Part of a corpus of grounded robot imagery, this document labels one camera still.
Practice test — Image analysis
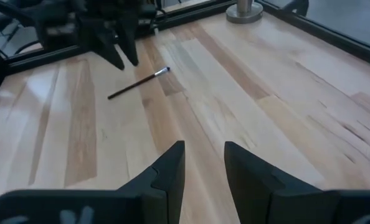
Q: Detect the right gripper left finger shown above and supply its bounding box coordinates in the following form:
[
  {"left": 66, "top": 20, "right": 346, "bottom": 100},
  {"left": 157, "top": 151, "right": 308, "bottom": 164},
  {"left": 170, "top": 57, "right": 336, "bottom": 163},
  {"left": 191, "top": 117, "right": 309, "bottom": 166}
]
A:
[{"left": 0, "top": 140, "right": 186, "bottom": 224}]

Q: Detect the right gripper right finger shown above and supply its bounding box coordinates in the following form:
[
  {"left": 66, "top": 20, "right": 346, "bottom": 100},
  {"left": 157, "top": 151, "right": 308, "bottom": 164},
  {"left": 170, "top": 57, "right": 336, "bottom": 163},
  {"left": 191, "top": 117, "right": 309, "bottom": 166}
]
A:
[{"left": 224, "top": 141, "right": 370, "bottom": 224}]

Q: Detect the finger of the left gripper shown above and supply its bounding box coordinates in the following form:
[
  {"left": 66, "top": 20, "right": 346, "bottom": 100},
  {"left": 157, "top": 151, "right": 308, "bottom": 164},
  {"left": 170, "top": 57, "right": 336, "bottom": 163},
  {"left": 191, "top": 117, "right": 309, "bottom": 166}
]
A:
[
  {"left": 115, "top": 12, "right": 140, "bottom": 67},
  {"left": 78, "top": 18, "right": 126, "bottom": 71}
]

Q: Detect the thin black makeup brush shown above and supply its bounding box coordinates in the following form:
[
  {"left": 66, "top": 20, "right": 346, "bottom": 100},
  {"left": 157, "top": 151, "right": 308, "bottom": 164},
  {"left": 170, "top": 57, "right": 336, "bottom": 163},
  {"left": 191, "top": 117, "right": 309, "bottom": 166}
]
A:
[{"left": 107, "top": 66, "right": 171, "bottom": 101}]

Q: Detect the white globe lamp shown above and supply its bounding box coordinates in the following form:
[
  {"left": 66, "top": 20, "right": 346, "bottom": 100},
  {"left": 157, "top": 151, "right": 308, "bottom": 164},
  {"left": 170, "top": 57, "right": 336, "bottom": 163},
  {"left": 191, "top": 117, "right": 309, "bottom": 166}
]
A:
[{"left": 225, "top": 0, "right": 264, "bottom": 25}]

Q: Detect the black flat bracket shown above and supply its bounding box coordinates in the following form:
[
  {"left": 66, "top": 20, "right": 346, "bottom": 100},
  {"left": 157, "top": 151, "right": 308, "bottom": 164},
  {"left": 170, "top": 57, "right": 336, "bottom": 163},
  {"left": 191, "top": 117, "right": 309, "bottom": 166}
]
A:
[{"left": 280, "top": 0, "right": 310, "bottom": 17}]

